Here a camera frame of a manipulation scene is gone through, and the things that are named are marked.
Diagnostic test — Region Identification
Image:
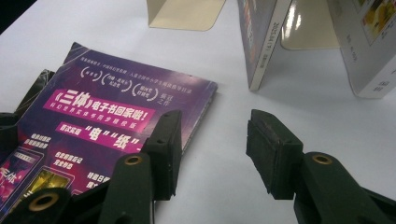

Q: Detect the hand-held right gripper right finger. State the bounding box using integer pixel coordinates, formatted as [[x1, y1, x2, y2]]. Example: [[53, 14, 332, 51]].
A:
[[246, 108, 385, 224]]

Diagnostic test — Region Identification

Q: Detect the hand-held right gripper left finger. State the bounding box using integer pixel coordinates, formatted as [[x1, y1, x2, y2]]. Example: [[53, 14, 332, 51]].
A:
[[96, 109, 183, 224]]

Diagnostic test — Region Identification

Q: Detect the purple glossy magazine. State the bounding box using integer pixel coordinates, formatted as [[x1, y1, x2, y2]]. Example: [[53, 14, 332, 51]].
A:
[[0, 41, 219, 216], [236, 0, 293, 91]]

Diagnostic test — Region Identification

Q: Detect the white book with picture grid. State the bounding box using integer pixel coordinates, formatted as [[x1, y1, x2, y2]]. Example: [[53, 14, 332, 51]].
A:
[[326, 0, 396, 100]]

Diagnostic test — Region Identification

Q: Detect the beige expandable book stand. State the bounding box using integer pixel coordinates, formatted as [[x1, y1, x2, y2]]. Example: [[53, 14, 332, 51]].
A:
[[146, 0, 342, 50]]

